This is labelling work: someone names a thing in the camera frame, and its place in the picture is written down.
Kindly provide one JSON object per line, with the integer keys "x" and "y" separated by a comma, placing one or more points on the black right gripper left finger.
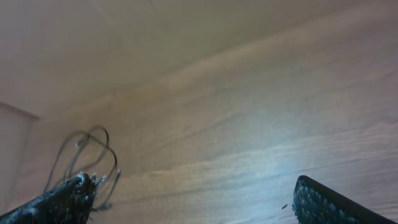
{"x": 71, "y": 202}

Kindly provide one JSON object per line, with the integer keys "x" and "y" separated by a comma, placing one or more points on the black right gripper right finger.
{"x": 315, "y": 203}

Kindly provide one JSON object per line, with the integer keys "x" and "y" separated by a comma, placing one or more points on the side cardboard panel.
{"x": 16, "y": 125}

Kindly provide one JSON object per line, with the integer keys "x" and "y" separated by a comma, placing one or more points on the brown cardboard panel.
{"x": 58, "y": 54}

